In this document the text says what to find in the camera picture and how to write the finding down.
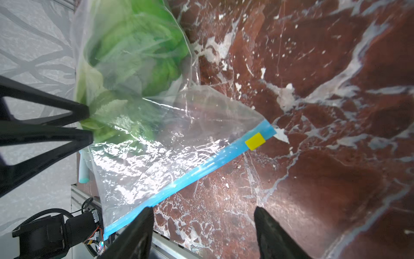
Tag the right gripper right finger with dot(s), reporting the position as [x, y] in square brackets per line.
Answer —
[273, 241]

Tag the chinese cabbage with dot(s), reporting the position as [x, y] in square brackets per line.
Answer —
[114, 116]
[137, 46]

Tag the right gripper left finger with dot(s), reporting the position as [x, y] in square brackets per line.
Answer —
[135, 241]

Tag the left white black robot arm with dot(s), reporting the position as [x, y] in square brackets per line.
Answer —
[51, 233]

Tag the clear zip-top bag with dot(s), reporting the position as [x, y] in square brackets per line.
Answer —
[200, 130]

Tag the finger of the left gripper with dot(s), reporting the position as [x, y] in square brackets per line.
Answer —
[27, 150]
[76, 112]

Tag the light blue scraper tool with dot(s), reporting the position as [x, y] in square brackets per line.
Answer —
[84, 167]

